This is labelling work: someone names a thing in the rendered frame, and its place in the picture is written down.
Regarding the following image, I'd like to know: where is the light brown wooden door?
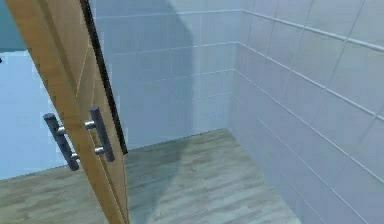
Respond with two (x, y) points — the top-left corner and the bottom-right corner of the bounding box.
(4, 0), (131, 224)

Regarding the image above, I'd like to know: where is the dark grey bar door handle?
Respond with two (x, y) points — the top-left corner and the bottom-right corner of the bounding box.
(83, 106), (116, 163)
(42, 112), (81, 172)

